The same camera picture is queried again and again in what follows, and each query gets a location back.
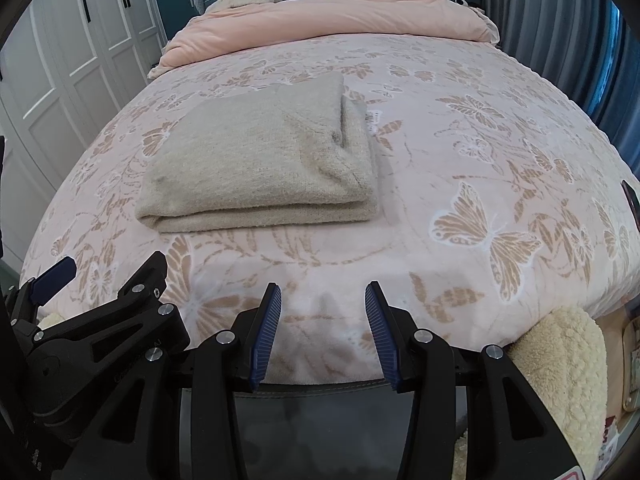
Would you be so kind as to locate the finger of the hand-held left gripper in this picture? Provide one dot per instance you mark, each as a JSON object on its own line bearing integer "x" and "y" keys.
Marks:
{"x": 52, "y": 276}
{"x": 147, "y": 272}

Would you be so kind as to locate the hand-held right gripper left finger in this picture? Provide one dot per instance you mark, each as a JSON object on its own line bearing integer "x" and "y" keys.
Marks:
{"x": 266, "y": 340}

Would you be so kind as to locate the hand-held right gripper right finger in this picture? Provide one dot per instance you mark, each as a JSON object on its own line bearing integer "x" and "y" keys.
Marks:
{"x": 382, "y": 340}

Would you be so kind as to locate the butterfly print bed blanket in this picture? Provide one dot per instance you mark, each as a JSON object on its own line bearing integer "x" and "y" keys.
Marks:
{"x": 450, "y": 210}

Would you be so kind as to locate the cream fleece blanket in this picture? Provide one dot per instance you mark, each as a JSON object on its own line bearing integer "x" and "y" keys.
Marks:
{"x": 560, "y": 385}

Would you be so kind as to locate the white panelled wardrobe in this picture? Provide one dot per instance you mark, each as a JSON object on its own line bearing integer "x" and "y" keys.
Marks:
{"x": 65, "y": 60}

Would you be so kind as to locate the dark phone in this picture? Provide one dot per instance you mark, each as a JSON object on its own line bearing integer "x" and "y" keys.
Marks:
{"x": 631, "y": 200}

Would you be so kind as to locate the pink duvet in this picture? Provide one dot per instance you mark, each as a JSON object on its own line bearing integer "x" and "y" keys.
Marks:
{"x": 340, "y": 15}

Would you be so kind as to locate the blue pleated curtain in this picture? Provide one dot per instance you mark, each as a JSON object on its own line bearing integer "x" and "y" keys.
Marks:
{"x": 565, "y": 45}

